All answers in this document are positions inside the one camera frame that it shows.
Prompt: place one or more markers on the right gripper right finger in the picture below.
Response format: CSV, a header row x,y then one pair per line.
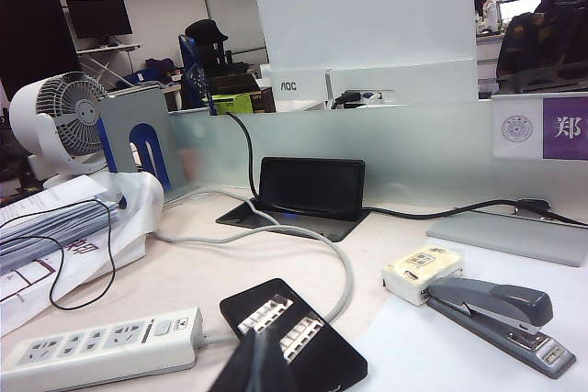
x,y
273,373

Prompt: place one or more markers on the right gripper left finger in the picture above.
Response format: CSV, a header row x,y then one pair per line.
x,y
241,369

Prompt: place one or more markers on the white power strip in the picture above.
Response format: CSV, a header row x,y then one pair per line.
x,y
92,355

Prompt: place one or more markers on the black smartphone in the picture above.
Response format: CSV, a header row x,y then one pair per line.
x,y
331,355

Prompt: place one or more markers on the small white staple box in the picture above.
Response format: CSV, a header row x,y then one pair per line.
x,y
413,272

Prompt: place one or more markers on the white printed plastic bag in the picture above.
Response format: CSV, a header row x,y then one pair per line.
x,y
133,227

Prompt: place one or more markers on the black desk socket box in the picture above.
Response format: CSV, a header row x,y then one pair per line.
x,y
312,185

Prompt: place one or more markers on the grey stapler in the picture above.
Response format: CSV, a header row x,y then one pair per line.
x,y
487,305

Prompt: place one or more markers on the white paper stack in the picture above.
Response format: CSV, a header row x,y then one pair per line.
x,y
46,222

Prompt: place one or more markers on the frosted glass desk partition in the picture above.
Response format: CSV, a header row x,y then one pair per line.
x,y
413,148

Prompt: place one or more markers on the green box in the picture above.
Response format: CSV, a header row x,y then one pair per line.
x,y
232,103

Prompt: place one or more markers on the grey metal plate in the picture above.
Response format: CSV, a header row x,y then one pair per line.
x,y
505,236

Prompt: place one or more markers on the grey blue metal bookend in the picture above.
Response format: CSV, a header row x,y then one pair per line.
x,y
138,107

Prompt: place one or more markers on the white desk fan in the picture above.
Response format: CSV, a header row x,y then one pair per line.
x,y
69,107

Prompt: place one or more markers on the black hat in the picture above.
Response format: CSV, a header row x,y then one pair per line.
x,y
204,29

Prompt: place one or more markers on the white desk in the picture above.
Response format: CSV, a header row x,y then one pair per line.
x,y
108,48

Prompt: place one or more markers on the glass whiteboard panel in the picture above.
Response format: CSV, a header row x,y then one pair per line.
x,y
229,2

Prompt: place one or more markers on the white monitor back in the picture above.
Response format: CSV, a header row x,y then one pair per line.
x,y
367,11

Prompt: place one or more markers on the small black monitor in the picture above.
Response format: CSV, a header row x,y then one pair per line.
x,y
98,18

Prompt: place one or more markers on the purple white name plate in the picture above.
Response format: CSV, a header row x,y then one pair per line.
x,y
565,130

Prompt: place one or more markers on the large black monitor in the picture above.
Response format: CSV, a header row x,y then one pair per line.
x,y
32,34

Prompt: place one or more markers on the person in dark patterned jacket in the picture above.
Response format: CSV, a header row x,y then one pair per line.
x,y
533,43

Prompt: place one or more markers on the white bottle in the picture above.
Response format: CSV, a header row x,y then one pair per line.
x,y
493,13

